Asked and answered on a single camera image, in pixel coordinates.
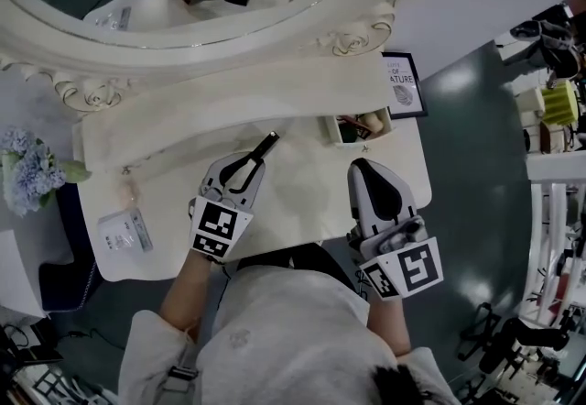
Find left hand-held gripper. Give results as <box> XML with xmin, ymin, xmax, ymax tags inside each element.
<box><xmin>188</xmin><ymin>152</ymin><xmax>266</xmax><ymax>265</ymax></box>

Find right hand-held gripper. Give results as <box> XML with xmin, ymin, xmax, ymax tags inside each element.
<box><xmin>347</xmin><ymin>159</ymin><xmax>444</xmax><ymax>302</ymax></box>

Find white ornate dressing table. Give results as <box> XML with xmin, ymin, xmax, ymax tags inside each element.
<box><xmin>72</xmin><ymin>49</ymin><xmax>434</xmax><ymax>283</ymax></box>

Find small white drawer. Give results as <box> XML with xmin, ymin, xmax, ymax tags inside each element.
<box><xmin>84</xmin><ymin>146</ymin><xmax>168</xmax><ymax>178</ymax></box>
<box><xmin>320</xmin><ymin>107</ymin><xmax>396</xmax><ymax>152</ymax></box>

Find person's left forearm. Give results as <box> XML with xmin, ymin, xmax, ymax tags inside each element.
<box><xmin>158</xmin><ymin>251</ymin><xmax>226</xmax><ymax>334</ymax></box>

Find person's right forearm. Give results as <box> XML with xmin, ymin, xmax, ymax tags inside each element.
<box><xmin>365</xmin><ymin>295</ymin><xmax>412</xmax><ymax>357</ymax></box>

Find person's black trousers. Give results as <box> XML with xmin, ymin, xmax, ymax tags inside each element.
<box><xmin>235</xmin><ymin>242</ymin><xmax>361</xmax><ymax>297</ymax></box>

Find black framed leaf picture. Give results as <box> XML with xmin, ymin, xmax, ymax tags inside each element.
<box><xmin>381</xmin><ymin>51</ymin><xmax>429</xmax><ymax>120</ymax></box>

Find white printed box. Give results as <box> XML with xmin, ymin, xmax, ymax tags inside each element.
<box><xmin>96</xmin><ymin>205</ymin><xmax>155</xmax><ymax>254</ymax></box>

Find person's grey shirt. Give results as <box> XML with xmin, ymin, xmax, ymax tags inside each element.
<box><xmin>117</xmin><ymin>265</ymin><xmax>459</xmax><ymax>405</ymax></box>

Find oval white framed mirror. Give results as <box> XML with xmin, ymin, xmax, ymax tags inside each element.
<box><xmin>0</xmin><ymin>0</ymin><xmax>448</xmax><ymax>114</ymax></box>

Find white shelf rack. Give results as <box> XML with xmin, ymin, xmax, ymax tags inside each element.
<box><xmin>525</xmin><ymin>150</ymin><xmax>586</xmax><ymax>326</ymax></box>

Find black equipment stand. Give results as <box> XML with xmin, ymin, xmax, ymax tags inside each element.
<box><xmin>457</xmin><ymin>301</ymin><xmax>571</xmax><ymax>377</ymax></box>

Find blue flower bunch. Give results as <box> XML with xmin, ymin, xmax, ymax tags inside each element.
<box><xmin>0</xmin><ymin>126</ymin><xmax>92</xmax><ymax>219</ymax></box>

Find yellow green ridged object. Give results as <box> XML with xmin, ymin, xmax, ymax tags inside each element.
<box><xmin>539</xmin><ymin>79</ymin><xmax>579</xmax><ymax>127</ymax></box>

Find grey shoulder strap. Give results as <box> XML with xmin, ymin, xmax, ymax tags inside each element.
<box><xmin>153</xmin><ymin>338</ymin><xmax>201</xmax><ymax>405</ymax></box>

